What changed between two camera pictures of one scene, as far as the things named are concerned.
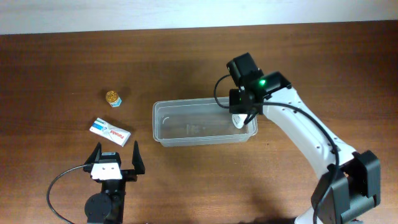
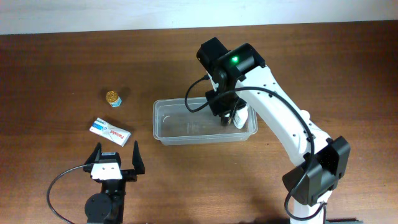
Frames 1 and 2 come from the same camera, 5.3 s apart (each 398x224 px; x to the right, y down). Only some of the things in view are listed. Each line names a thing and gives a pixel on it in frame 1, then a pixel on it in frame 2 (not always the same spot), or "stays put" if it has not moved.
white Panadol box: x=110 y=132 stays put
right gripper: x=237 y=103 -> x=224 y=106
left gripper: x=129 y=175 stays put
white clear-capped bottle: x=238 y=120 stays put
